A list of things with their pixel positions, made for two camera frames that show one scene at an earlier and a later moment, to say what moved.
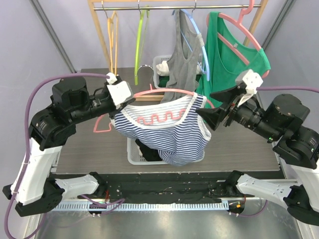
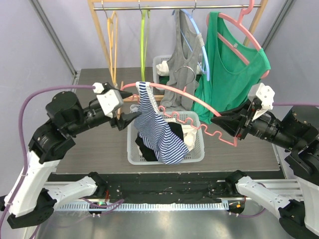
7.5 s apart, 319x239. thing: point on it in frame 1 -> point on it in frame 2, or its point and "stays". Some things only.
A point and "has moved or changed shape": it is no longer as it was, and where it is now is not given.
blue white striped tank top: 179,131 has moved or changed shape
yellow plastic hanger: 110,27 stays
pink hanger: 96,130 -> 199,99
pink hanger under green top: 245,11 stays
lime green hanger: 144,19 has moved or changed shape
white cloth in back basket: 163,68 stays
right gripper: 229,112 -> 243,124
